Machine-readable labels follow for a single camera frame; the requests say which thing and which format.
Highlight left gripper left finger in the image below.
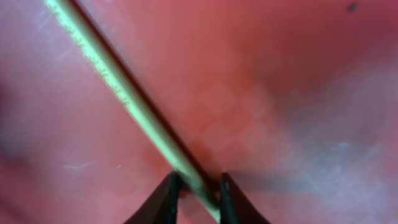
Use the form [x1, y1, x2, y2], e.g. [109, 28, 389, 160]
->
[124, 171, 183, 224]

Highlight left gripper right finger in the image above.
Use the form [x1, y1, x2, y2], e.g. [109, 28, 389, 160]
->
[220, 173, 271, 224]

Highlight wooden chopstick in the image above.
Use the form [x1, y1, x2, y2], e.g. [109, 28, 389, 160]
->
[44, 0, 221, 222]

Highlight red plastic tray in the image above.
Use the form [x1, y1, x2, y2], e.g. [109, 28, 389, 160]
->
[1, 1, 397, 223]

